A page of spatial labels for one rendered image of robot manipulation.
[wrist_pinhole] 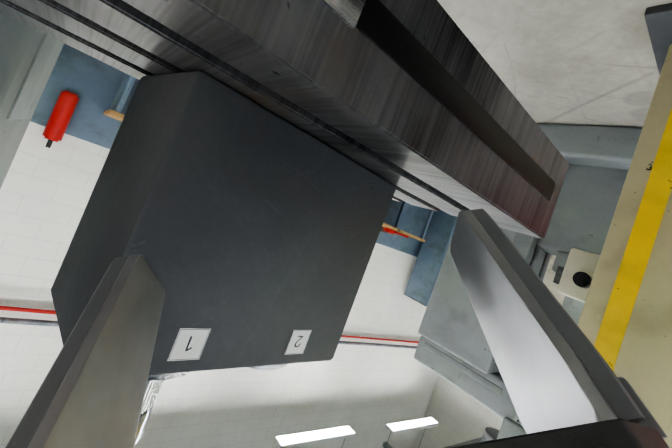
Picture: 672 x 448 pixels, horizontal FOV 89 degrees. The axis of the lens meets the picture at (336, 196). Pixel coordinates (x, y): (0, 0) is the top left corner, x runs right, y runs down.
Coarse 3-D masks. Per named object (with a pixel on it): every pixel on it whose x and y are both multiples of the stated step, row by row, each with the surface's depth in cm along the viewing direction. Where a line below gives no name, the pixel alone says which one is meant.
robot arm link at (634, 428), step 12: (612, 420) 5; (624, 420) 5; (540, 432) 5; (552, 432) 5; (564, 432) 5; (576, 432) 5; (588, 432) 5; (600, 432) 5; (612, 432) 5; (624, 432) 5; (636, 432) 5; (648, 432) 5; (468, 444) 5; (480, 444) 5; (492, 444) 5; (504, 444) 5; (516, 444) 5; (528, 444) 5; (540, 444) 5; (552, 444) 5; (564, 444) 5; (576, 444) 5; (588, 444) 5; (600, 444) 5; (612, 444) 5; (624, 444) 5; (636, 444) 5; (648, 444) 5; (660, 444) 6
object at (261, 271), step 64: (128, 128) 26; (192, 128) 20; (256, 128) 23; (128, 192) 21; (192, 192) 21; (256, 192) 24; (320, 192) 28; (384, 192) 34; (192, 256) 22; (256, 256) 25; (320, 256) 30; (64, 320) 22; (192, 320) 23; (256, 320) 26; (320, 320) 31
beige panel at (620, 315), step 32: (640, 160) 115; (640, 192) 113; (640, 224) 110; (608, 256) 113; (640, 256) 107; (608, 288) 111; (640, 288) 105; (608, 320) 108; (640, 320) 103; (608, 352) 106; (640, 352) 101; (640, 384) 99
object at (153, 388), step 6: (150, 384) 25; (156, 384) 26; (150, 390) 26; (156, 390) 26; (144, 396) 25; (150, 396) 26; (156, 396) 27; (144, 402) 25; (150, 402) 26; (144, 408) 26; (150, 408) 27; (144, 414) 26; (144, 420) 26; (138, 426) 26; (144, 426) 27; (138, 432) 26
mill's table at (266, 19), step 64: (0, 0) 22; (64, 0) 17; (128, 0) 14; (192, 0) 12; (256, 0) 13; (320, 0) 15; (384, 0) 17; (128, 64) 26; (192, 64) 19; (256, 64) 16; (320, 64) 15; (384, 64) 17; (448, 64) 20; (320, 128) 23; (384, 128) 18; (448, 128) 21; (512, 128) 26; (448, 192) 28; (512, 192) 28
